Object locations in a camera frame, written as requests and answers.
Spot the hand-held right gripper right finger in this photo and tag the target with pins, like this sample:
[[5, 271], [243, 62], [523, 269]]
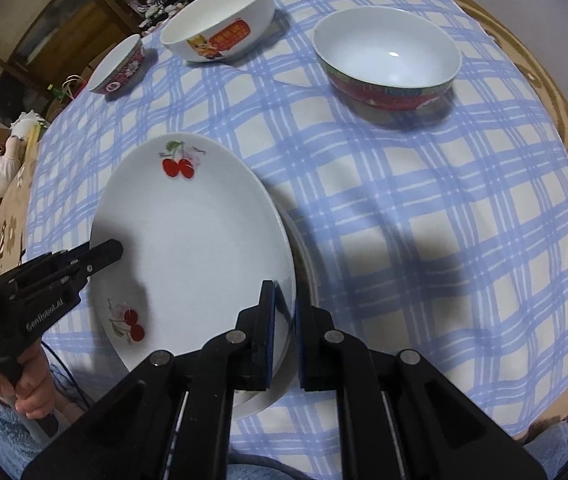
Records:
[[301, 340]]

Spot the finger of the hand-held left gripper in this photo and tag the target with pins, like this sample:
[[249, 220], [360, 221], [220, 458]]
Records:
[[106, 252]]

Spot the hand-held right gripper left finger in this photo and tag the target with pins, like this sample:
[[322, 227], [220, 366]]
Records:
[[269, 332]]

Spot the maroon patterned bowl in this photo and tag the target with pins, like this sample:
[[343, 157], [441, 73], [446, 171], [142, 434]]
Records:
[[116, 65]]

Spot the white cartoon print bowl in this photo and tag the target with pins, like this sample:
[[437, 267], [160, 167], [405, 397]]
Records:
[[216, 20]]

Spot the red patterned bowl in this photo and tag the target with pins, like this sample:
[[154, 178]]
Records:
[[386, 60]]

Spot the person's left hand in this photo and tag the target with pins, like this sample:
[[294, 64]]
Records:
[[39, 385]]

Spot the pink and white plush toy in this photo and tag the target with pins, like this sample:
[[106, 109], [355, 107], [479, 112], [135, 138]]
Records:
[[1, 165]]

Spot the white frilly plush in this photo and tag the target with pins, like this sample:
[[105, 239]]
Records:
[[29, 122]]

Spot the green bottle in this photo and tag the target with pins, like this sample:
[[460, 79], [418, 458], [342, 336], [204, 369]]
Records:
[[56, 94]]

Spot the red paper bag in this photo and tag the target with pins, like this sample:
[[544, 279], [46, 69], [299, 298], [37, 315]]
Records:
[[75, 85]]

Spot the blue plaid cloth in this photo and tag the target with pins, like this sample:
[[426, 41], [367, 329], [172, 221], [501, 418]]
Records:
[[414, 210]]

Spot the wooden wardrobe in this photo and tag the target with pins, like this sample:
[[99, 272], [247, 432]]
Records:
[[39, 25]]

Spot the black and white striped plush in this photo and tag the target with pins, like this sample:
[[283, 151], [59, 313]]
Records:
[[159, 7]]

